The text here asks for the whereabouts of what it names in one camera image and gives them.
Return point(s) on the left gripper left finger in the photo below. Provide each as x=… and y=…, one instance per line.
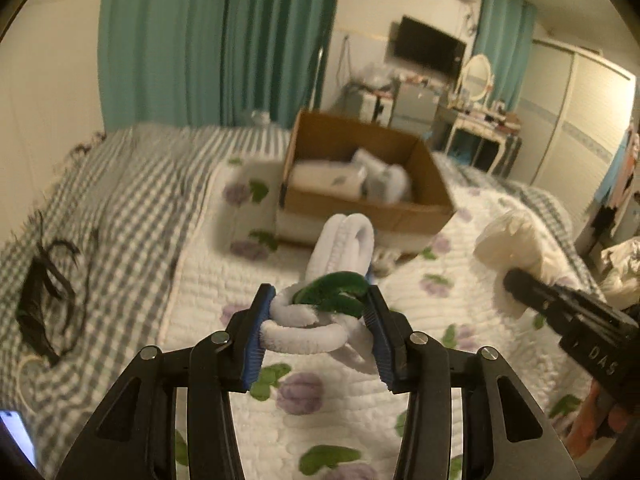
x=225, y=362

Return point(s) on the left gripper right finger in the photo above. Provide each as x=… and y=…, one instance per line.
x=410, y=361

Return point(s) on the white green plush slipper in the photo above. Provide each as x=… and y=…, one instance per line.
x=322, y=313

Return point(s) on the cream lace cloth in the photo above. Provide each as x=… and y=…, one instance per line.
x=519, y=239

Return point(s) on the person right hand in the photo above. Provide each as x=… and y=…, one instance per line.
x=592, y=414

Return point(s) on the grey checked bed sheet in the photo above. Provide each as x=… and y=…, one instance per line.
x=131, y=204

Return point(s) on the white plush in carton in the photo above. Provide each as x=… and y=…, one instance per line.
x=385, y=183

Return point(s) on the white box in carton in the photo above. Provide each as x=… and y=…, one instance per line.
x=339, y=179

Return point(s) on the brown cardboard box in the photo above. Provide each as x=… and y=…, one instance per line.
x=406, y=226

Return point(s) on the white dressing table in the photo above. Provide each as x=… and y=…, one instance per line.
x=477, y=142

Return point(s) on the white louvered wardrobe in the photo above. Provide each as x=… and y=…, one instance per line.
x=574, y=108

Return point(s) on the grey small fridge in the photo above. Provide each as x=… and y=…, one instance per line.
x=414, y=110

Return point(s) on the white suitcase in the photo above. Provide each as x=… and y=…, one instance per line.
x=367, y=106

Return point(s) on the white oval vanity mirror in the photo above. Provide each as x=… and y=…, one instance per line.
x=476, y=79

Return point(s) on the green curtain left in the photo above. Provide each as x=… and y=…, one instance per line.
x=211, y=62

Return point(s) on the green curtain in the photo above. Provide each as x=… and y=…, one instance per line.
x=505, y=35
x=211, y=62

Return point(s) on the green curtain right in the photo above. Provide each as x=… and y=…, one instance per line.
x=505, y=35

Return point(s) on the black wall television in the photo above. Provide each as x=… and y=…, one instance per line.
x=429, y=47

